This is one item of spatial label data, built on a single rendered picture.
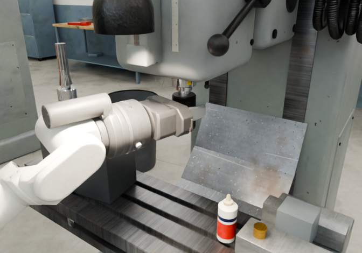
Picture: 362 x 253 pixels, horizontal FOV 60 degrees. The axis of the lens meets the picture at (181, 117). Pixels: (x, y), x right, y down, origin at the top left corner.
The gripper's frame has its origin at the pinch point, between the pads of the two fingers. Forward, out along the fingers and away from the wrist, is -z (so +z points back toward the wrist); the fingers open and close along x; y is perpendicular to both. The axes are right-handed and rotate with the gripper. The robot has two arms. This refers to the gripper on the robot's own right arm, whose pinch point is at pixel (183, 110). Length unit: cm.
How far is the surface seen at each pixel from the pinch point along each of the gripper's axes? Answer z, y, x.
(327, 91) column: -40.8, 1.6, -9.3
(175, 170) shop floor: -114, 122, 142
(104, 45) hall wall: -279, 80, 579
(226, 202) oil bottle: -3.5, 18.1, -9.4
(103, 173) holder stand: 9.8, 19.0, 17.9
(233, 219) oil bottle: -3.9, 21.5, -11.3
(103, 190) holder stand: 10.1, 24.0, 18.5
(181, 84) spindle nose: 1.9, -5.8, -1.5
